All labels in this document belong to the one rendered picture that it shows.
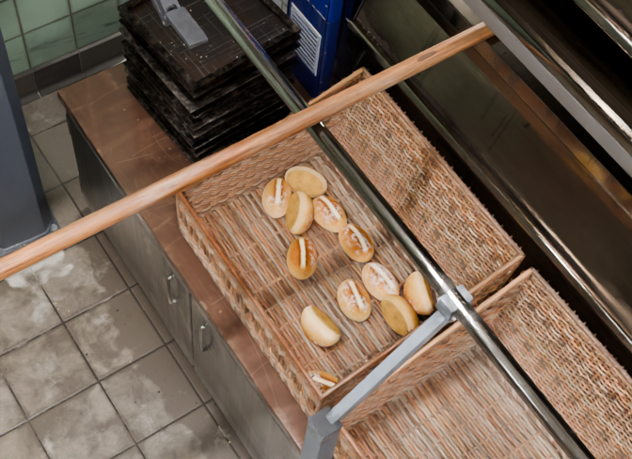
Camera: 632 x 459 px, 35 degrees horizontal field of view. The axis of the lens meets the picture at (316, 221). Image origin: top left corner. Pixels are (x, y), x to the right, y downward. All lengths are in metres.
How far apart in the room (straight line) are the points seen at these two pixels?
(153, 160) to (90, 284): 0.61
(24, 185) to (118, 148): 0.42
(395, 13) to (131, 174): 0.71
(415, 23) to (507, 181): 0.37
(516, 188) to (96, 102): 1.05
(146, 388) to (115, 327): 0.20
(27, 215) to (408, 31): 1.25
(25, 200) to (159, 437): 0.71
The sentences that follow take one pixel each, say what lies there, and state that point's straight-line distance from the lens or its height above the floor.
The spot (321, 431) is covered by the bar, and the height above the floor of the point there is 0.95.
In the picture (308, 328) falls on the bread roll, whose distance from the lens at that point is 2.10.
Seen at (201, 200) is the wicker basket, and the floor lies 0.65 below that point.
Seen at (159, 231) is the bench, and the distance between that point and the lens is 2.27.
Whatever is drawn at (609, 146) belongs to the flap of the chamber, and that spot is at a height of 1.41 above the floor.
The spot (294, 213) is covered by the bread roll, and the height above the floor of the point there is 0.64.
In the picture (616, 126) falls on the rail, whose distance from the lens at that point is 1.46.
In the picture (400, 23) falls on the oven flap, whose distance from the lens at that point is 2.08.
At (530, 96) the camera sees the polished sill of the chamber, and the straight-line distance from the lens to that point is 1.82.
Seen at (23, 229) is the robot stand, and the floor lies 0.08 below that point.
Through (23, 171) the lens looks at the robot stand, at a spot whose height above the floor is 0.34.
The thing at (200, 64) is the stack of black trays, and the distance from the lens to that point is 2.16.
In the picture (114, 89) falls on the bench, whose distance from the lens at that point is 2.50.
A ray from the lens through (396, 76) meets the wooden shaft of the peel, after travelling 1.74.
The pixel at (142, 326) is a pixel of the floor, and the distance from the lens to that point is 2.81.
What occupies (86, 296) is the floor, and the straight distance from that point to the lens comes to 2.86.
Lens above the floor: 2.53
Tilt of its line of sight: 58 degrees down
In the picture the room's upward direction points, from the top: 9 degrees clockwise
